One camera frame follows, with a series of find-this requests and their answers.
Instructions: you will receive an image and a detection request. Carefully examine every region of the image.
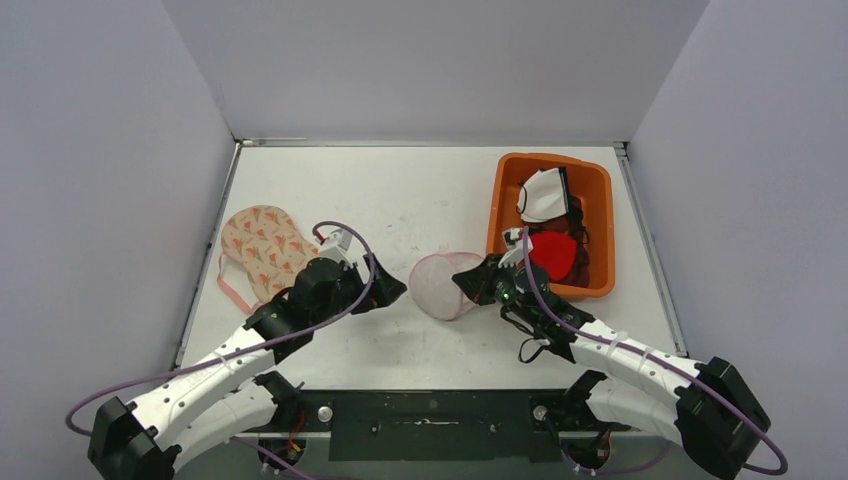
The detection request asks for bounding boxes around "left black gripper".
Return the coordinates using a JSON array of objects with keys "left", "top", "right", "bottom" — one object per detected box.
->
[{"left": 312, "top": 253, "right": 406, "bottom": 327}]

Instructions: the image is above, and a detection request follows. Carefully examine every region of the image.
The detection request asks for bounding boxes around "white mesh pink-trimmed laundry bag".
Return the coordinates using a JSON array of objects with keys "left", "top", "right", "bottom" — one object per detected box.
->
[{"left": 408, "top": 252, "right": 483, "bottom": 321}]

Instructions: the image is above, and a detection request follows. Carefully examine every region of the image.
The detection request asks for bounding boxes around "floral beige bra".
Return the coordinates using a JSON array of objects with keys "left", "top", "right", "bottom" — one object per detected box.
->
[{"left": 216, "top": 205, "right": 318, "bottom": 314}]

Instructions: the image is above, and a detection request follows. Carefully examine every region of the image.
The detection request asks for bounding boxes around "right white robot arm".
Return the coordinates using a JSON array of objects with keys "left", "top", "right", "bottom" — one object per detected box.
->
[{"left": 452, "top": 255, "right": 771, "bottom": 479}]

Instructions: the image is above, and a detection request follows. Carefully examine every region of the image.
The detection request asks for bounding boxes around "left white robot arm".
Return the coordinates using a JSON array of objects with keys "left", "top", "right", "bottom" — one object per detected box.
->
[{"left": 87, "top": 254, "right": 407, "bottom": 479}]

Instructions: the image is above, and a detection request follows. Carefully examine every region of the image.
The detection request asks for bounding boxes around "dark red bra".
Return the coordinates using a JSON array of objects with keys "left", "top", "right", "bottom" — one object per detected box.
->
[{"left": 558, "top": 195, "right": 590, "bottom": 288}]

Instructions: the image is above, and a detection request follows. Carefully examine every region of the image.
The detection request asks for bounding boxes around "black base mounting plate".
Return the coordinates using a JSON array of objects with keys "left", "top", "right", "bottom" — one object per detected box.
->
[{"left": 254, "top": 389, "right": 623, "bottom": 463}]

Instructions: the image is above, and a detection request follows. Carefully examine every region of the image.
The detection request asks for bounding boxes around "orange plastic basin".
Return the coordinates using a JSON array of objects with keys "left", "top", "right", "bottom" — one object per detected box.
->
[{"left": 486, "top": 152, "right": 616, "bottom": 301}]

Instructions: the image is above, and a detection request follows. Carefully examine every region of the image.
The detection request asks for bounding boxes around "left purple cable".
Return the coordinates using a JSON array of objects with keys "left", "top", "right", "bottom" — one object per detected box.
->
[{"left": 64, "top": 220, "right": 378, "bottom": 439}]

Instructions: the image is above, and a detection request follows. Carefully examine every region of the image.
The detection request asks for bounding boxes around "purple cable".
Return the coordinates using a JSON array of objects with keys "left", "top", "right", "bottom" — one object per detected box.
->
[
  {"left": 519, "top": 226, "right": 790, "bottom": 477},
  {"left": 64, "top": 220, "right": 378, "bottom": 439}
]

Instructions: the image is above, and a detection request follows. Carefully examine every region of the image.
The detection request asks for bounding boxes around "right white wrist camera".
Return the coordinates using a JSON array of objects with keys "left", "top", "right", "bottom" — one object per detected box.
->
[{"left": 498, "top": 228, "right": 533, "bottom": 268}]

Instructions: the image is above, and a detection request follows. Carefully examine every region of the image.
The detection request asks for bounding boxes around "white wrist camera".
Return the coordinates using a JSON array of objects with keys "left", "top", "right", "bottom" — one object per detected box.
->
[
  {"left": 318, "top": 228, "right": 355, "bottom": 267},
  {"left": 498, "top": 228, "right": 533, "bottom": 268}
]

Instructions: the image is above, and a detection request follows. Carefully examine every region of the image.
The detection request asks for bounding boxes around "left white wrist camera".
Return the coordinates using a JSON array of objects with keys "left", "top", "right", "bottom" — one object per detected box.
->
[{"left": 318, "top": 228, "right": 355, "bottom": 267}]

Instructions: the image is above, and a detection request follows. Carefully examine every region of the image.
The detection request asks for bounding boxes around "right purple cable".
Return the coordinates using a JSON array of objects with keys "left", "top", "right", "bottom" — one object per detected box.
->
[{"left": 519, "top": 226, "right": 790, "bottom": 477}]

